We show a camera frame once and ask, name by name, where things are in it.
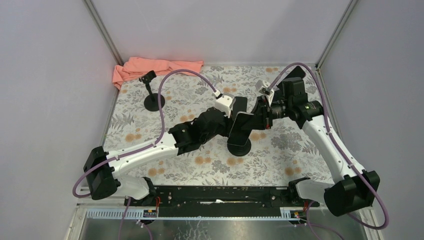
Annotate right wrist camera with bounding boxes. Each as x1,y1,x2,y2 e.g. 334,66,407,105
255,80,275,105

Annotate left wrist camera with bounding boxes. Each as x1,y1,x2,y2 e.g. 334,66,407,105
214,91,236,118

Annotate pink cloth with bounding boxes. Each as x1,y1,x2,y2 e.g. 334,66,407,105
112,57,204,90

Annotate aluminium frame profile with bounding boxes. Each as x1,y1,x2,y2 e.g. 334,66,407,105
76,186,374,210

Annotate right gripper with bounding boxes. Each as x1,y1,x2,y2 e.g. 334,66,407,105
240,95,292,131

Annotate purple phone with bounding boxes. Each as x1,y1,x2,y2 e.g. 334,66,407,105
277,66,306,90

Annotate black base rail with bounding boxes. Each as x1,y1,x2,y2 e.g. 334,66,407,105
124,185,311,218

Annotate black phone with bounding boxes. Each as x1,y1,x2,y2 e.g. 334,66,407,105
232,96,248,116
227,111,254,146

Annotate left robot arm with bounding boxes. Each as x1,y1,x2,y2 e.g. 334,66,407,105
83,107,233,206

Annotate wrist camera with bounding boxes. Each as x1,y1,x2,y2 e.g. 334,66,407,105
255,80,275,105
214,91,236,118

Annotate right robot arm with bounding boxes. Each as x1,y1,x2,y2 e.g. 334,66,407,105
237,77,382,217

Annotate black round-base stand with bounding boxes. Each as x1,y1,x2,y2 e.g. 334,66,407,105
227,139,252,157
139,70,166,112

